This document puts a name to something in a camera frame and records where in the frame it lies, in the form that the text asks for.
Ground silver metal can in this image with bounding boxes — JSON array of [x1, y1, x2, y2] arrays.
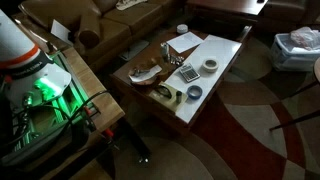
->
[[160, 41, 170, 61]]

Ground black eyeglasses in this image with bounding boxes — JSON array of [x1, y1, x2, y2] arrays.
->
[[154, 85, 173, 100]]

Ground beige notepad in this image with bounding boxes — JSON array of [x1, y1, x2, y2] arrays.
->
[[148, 81, 189, 114]]

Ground brown wooden bowl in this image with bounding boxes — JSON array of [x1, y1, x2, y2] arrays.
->
[[128, 59, 168, 88]]

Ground crumpled white paper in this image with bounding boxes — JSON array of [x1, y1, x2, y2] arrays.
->
[[128, 64, 163, 83]]

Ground brown wooden coffee table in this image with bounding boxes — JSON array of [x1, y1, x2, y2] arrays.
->
[[109, 24, 253, 134]]

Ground blue tape roll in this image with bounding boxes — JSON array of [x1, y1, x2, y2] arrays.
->
[[186, 84, 204, 100]]

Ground metal keys bunch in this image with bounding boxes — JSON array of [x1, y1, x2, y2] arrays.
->
[[132, 67, 148, 77]]

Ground grey desk calculator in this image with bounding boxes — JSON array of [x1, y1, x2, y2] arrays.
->
[[178, 62, 202, 83]]

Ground dark flat tablet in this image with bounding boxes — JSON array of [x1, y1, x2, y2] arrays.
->
[[119, 39, 150, 62]]

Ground white masking tape roll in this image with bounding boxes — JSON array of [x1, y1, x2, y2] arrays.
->
[[201, 58, 220, 74]]

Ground white printed paper sheet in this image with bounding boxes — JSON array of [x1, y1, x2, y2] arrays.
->
[[166, 31, 204, 54]]

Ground light wooden robot bench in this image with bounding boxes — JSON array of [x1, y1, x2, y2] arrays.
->
[[19, 46, 126, 180]]

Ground white round lidded container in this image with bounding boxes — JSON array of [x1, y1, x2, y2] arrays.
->
[[176, 23, 190, 35]]

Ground white board panel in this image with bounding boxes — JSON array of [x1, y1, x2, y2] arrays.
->
[[164, 34, 243, 125]]

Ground brown leather sofa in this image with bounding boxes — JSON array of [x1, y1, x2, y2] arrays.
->
[[11, 0, 183, 73]]

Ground white cloth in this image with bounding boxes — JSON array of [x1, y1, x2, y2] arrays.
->
[[115, 0, 148, 11]]

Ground brown cylinder cushion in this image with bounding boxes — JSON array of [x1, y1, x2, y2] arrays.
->
[[78, 11, 102, 48]]

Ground patterned red beige rug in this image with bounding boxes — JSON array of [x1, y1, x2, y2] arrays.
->
[[109, 36, 320, 180]]

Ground dark glossy lift table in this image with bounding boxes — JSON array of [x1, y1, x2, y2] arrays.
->
[[184, 0, 269, 26]]

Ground white paper card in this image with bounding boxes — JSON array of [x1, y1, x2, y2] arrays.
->
[[50, 19, 75, 46]]

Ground clear plastic storage bin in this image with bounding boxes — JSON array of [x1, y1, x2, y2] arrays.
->
[[269, 32, 320, 73]]

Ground crumpled plastic bag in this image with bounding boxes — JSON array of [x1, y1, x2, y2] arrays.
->
[[289, 26, 320, 51]]

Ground red handled clamp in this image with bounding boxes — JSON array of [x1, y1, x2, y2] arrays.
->
[[83, 106, 121, 151]]

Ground black power cable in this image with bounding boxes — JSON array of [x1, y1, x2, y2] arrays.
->
[[0, 89, 111, 148]]

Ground aluminium rail frame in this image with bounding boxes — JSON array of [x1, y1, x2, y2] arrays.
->
[[0, 49, 101, 168]]

